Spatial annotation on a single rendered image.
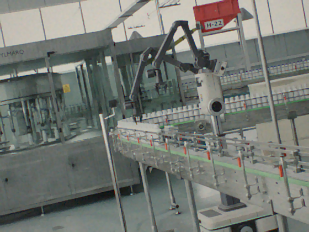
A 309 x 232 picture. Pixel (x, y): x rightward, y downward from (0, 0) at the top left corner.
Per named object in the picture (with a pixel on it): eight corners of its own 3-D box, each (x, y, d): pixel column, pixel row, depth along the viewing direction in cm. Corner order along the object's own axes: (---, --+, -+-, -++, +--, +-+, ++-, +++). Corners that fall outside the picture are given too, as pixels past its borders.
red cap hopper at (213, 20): (218, 148, 1196) (191, 6, 1181) (217, 144, 1267) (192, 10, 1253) (265, 140, 1188) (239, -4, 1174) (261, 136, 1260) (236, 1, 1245)
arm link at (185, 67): (147, 43, 551) (145, 45, 561) (141, 57, 550) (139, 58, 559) (191, 64, 561) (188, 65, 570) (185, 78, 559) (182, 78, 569)
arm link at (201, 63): (187, 15, 513) (184, 17, 523) (173, 21, 510) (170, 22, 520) (207, 65, 517) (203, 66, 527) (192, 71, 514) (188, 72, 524)
